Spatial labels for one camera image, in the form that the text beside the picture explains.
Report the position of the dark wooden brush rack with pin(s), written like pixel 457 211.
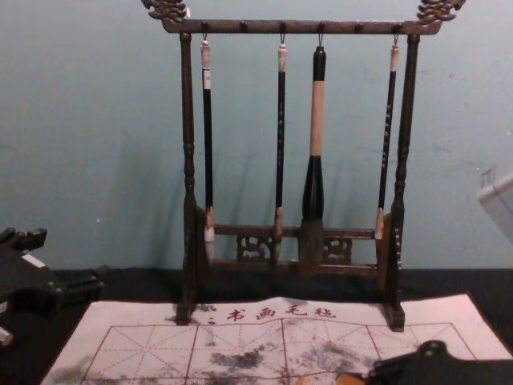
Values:
pixel 187 160

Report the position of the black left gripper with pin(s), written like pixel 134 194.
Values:
pixel 28 288

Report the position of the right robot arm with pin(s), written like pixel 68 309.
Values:
pixel 498 200

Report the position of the thin black calligraphy brush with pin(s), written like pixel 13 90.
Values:
pixel 388 132
pixel 281 120

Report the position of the white felt mat, red grid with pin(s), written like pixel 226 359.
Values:
pixel 248 341

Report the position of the thin brush with paper label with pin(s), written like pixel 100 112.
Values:
pixel 207 140

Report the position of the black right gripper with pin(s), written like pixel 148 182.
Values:
pixel 469 371

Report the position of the black table cloth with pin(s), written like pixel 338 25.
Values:
pixel 132 284

